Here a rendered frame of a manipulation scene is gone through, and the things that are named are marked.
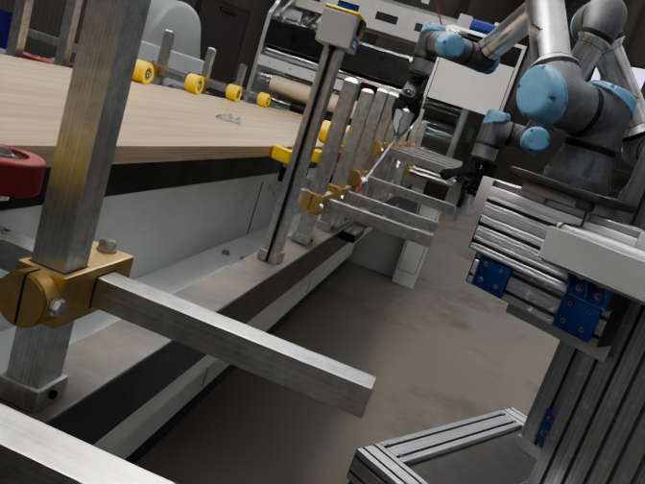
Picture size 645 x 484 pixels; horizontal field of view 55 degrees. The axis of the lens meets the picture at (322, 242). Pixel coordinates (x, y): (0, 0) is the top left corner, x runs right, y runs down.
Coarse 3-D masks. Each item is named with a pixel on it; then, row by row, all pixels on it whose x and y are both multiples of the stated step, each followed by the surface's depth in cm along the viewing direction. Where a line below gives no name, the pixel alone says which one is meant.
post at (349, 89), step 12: (348, 84) 145; (348, 96) 146; (336, 108) 147; (348, 108) 146; (336, 120) 147; (348, 120) 150; (336, 132) 148; (324, 144) 149; (336, 144) 148; (324, 156) 149; (336, 156) 150; (324, 168) 150; (324, 180) 150; (324, 192) 153; (312, 216) 152; (300, 228) 153; (312, 228) 153
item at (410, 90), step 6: (408, 84) 192; (414, 84) 192; (420, 84) 193; (402, 90) 189; (408, 90) 188; (414, 90) 190; (402, 96) 188; (408, 96) 187; (414, 96) 187; (408, 102) 188
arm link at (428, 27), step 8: (424, 24) 191; (432, 24) 189; (424, 32) 190; (432, 32) 196; (424, 40) 189; (416, 48) 193; (424, 48) 190; (416, 56) 193; (424, 56) 191; (432, 56) 191
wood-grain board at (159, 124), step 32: (0, 64) 140; (32, 64) 164; (0, 96) 97; (32, 96) 108; (64, 96) 122; (128, 96) 163; (160, 96) 197; (192, 96) 248; (0, 128) 74; (32, 128) 80; (128, 128) 107; (160, 128) 121; (192, 128) 139; (224, 128) 162; (256, 128) 196; (288, 128) 246; (128, 160) 92; (160, 160) 101
